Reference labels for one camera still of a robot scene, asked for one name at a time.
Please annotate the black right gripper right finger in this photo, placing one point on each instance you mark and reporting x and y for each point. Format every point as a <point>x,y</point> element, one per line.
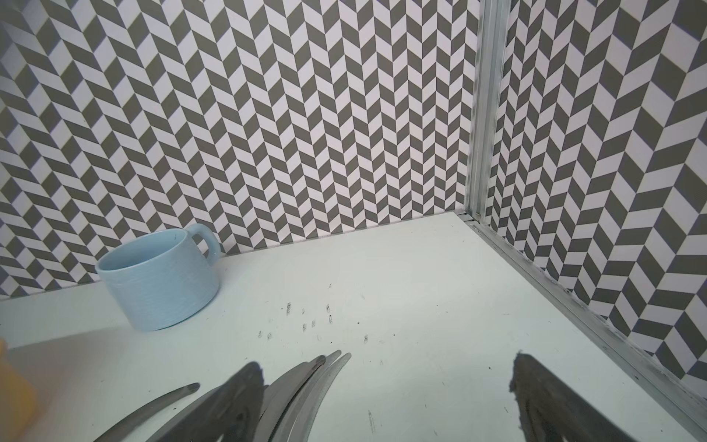
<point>549,410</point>

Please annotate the sickle with orange handle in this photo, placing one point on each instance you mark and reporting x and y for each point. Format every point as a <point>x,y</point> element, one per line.
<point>278,396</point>

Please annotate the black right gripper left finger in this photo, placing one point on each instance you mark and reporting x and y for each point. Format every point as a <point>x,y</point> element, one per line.
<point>231,413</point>

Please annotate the light blue ceramic mug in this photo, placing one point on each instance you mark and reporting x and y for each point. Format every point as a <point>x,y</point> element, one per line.
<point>163,278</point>

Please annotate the sickle with wooden handle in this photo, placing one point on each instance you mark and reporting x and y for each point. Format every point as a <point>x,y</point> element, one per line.
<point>298,420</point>
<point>130,423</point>

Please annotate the yellow plastic storage tray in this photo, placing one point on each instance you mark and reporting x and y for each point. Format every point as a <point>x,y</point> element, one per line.
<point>18,400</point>

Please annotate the aluminium corner frame post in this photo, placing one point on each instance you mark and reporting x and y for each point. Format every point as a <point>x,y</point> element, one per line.
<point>494,16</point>

